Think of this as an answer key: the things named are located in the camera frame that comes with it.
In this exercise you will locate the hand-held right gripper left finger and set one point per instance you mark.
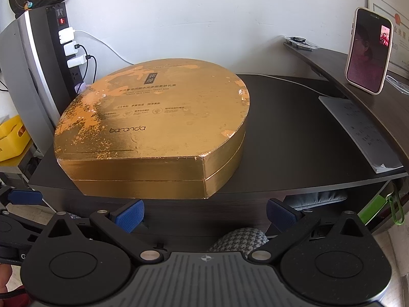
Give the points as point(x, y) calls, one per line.
point(129, 217)

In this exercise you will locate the clear plastic tray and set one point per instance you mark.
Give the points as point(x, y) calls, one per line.
point(302, 43)

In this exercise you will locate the green carabiner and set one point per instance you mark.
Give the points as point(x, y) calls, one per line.
point(395, 208)

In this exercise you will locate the purple charger plug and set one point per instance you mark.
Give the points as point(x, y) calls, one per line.
point(80, 88)

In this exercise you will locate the person's left hand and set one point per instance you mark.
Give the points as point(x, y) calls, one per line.
point(8, 278)

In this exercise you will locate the gold gift box lid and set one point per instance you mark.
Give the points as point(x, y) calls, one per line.
point(159, 108)

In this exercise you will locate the smartphone in beige case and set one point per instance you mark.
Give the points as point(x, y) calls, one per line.
point(367, 51)

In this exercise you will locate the gold gift box base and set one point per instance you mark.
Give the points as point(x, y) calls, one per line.
point(143, 188)

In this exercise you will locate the grey computer case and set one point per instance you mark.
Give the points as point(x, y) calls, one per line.
point(22, 64)

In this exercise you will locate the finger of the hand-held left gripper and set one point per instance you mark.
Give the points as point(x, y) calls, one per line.
point(27, 197)
point(22, 224)

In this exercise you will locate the white charger plug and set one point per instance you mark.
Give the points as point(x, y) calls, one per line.
point(71, 48)
point(66, 35)
point(76, 61)

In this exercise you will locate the white framed certificate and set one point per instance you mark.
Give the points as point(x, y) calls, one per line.
point(399, 38)

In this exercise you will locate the grey paper stack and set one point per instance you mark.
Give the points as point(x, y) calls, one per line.
point(361, 128)

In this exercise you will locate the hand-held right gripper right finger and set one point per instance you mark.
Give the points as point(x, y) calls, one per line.
point(281, 216)

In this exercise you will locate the dark wooden riser shelf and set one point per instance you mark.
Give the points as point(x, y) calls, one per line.
point(367, 108)

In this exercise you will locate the green bag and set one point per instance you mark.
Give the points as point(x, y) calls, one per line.
point(372, 209)

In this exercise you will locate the black power strip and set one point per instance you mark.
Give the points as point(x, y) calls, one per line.
point(60, 14)

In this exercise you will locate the yellow plastic basket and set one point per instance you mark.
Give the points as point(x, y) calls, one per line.
point(12, 139)

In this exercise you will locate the grey seat cushion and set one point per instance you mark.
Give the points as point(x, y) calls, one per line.
point(316, 200)

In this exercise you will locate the houndstooth patterned cloth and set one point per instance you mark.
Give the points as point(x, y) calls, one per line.
point(239, 239)

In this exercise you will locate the dark wooden desktop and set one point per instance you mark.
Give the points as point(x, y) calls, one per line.
point(287, 134)

